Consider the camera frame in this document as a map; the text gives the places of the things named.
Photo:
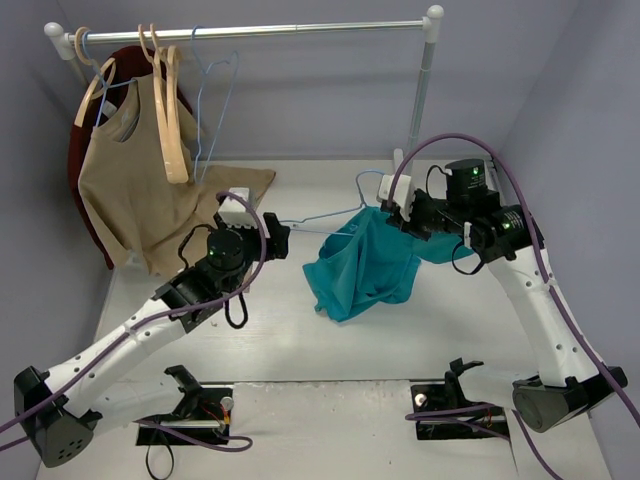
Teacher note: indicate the blue wire hanger free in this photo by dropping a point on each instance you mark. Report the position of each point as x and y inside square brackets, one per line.
[207, 142]
[299, 224]

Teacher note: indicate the wooden hanger middle pair front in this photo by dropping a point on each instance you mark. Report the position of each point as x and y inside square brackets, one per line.
[170, 69]

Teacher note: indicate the wooden hanger far left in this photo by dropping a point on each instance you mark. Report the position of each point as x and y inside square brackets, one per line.
[103, 75]

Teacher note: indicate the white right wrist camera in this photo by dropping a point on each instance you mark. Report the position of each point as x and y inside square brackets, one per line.
[400, 202]

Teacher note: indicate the wooden hanger middle pair back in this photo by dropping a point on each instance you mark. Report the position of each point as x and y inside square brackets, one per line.
[159, 96]

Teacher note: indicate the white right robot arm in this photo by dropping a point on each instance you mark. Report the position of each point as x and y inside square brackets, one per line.
[566, 382]

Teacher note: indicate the teal t shirt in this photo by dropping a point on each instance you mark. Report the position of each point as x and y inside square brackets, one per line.
[368, 261]

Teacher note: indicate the beige tank top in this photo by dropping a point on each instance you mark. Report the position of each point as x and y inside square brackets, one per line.
[134, 210]

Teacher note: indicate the blue wire hanger holding top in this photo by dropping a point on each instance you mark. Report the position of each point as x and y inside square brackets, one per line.
[102, 100]

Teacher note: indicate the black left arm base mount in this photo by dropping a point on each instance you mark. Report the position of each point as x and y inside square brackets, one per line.
[203, 411]

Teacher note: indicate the metal clothes rack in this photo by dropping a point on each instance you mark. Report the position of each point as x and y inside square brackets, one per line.
[70, 45]

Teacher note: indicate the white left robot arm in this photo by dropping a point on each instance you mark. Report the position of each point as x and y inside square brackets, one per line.
[64, 407]

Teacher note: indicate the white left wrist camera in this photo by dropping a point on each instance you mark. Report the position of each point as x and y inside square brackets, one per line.
[235, 214]

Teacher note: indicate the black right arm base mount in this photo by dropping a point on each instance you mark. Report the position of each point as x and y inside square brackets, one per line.
[444, 413]

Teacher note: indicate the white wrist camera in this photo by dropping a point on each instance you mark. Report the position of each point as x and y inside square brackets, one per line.
[400, 202]
[235, 214]

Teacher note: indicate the wooden hanger pair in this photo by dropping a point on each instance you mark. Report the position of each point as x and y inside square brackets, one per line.
[170, 69]
[159, 96]

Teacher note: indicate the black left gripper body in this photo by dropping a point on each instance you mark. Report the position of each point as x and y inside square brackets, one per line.
[273, 236]

